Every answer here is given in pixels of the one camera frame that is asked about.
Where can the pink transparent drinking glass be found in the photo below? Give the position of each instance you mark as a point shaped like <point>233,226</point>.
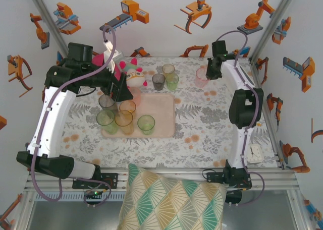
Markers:
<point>201,78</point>

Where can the grey transparent drinking glass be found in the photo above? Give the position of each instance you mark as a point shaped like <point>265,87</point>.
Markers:
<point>158,82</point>
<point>106,104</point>

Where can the salmon textured plastic tumbler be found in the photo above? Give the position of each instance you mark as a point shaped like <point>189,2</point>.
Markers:
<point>136,97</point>

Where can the amber transparent drinking glass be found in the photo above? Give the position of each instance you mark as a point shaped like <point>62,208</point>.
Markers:
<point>168,69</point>
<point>123,120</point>
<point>127,106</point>

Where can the green transparent drinking glass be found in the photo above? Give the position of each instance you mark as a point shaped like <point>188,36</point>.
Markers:
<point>106,119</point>
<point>172,82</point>
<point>146,124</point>

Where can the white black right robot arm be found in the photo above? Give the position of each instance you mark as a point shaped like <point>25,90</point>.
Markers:
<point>246,109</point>

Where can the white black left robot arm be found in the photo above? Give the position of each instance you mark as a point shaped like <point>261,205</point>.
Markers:
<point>50,129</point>

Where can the beige pink plastic tray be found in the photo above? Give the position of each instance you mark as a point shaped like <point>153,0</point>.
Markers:
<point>161,109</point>

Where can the white pink owl plush toy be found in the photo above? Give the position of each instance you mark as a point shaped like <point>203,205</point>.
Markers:
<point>135,76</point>

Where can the magenta pink cloth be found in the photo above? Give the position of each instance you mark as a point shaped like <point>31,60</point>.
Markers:
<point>98,59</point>

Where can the white square table clock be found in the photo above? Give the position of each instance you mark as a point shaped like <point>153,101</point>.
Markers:
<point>255,153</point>

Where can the circuit board with green light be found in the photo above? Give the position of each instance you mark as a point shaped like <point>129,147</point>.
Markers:
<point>94,192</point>

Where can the vented metal strip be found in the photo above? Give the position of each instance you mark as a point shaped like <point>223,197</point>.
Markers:
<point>73,196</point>

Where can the teal yellow patterned cushion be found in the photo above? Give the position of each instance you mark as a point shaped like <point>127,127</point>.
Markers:
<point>171,202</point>

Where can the aluminium frame post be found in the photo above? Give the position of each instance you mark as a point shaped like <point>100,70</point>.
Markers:
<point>45,18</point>
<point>275,20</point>

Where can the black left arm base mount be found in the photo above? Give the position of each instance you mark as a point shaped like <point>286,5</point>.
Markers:
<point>111,180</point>

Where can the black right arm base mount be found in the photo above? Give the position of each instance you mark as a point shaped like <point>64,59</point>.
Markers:
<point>214,177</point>

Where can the aluminium frame rail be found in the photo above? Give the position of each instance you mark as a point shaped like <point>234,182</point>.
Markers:
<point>272,179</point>

